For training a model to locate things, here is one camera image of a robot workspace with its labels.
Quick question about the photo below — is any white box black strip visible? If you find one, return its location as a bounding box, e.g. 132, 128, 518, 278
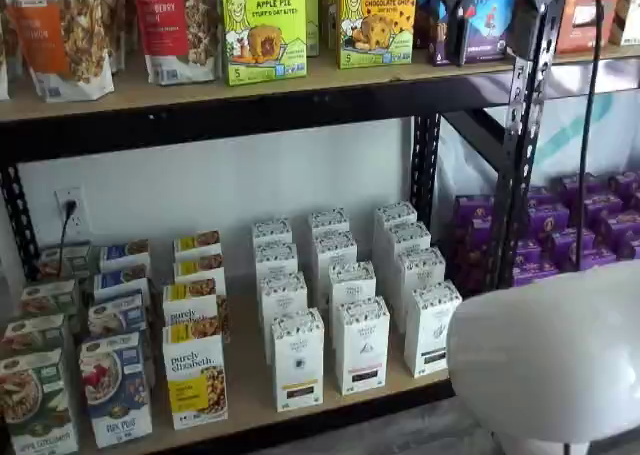
403, 280, 464, 379

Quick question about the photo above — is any white granola bag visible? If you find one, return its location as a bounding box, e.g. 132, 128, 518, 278
99, 0, 139, 74
0, 0, 24, 101

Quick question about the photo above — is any orange brown snack box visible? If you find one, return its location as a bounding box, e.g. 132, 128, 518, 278
554, 0, 626, 55

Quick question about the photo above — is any translucent plastic sheet teal print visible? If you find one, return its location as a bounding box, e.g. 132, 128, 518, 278
437, 57, 640, 211

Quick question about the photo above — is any white box patterned top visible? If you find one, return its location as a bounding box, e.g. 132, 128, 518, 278
384, 221, 432, 272
250, 218, 294, 250
328, 261, 377, 322
313, 230, 359, 309
373, 202, 419, 256
307, 209, 350, 240
394, 247, 447, 334
258, 272, 309, 366
253, 242, 300, 282

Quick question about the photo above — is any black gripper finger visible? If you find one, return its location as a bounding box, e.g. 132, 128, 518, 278
433, 0, 484, 67
509, 0, 560, 59

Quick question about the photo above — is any white box yellow strip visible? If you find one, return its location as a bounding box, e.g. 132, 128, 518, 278
270, 308, 326, 414

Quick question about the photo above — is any green apple cinnamon cereal box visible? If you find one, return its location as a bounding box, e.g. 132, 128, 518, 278
0, 313, 69, 362
0, 348, 81, 455
19, 279, 81, 322
37, 242, 94, 282

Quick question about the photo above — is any white brown snack box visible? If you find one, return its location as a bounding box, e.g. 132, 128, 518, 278
609, 0, 640, 46

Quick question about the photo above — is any purple Zbar box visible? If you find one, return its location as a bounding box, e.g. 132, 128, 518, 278
417, 0, 516, 67

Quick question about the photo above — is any yellow Bobo's peanut butter box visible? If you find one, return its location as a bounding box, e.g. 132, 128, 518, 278
337, 0, 418, 70

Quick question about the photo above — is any black plug with cord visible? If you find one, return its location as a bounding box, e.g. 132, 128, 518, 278
57, 199, 79, 276

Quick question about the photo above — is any red label granola bag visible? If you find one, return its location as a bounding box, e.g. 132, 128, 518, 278
132, 0, 221, 86

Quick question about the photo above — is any blue flax plus cereal box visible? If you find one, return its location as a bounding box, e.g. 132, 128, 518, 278
78, 330, 154, 450
87, 290, 149, 340
98, 239, 151, 275
93, 264, 151, 302

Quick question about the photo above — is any green Bobo's apple pie box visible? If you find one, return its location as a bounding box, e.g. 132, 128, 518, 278
221, 0, 309, 87

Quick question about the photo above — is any white box pink strip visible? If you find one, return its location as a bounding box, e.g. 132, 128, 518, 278
333, 296, 391, 396

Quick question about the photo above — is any orange label granola bag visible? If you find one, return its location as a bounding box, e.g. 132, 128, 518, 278
2, 0, 115, 102

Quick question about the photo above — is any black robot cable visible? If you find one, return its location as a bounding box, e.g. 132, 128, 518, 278
562, 0, 602, 455

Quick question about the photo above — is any white wall outlet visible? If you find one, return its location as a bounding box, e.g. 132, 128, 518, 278
53, 185, 89, 239

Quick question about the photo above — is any yellow purely elizabeth granola box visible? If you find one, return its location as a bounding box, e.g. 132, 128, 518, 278
162, 322, 230, 431
173, 230, 223, 264
173, 253, 227, 296
162, 278, 231, 345

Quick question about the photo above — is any black metal shelf rack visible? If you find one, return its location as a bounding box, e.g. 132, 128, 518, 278
0, 0, 571, 455

